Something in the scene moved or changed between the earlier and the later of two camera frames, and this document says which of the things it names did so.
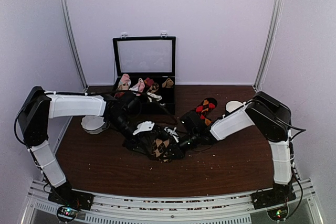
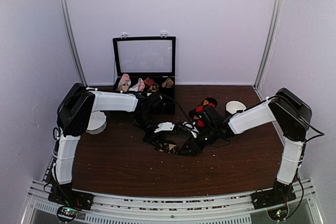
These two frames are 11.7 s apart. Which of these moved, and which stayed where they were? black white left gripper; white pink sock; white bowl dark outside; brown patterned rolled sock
Moved: black white left gripper
Stayed: brown patterned rolled sock; white pink sock; white bowl dark outside
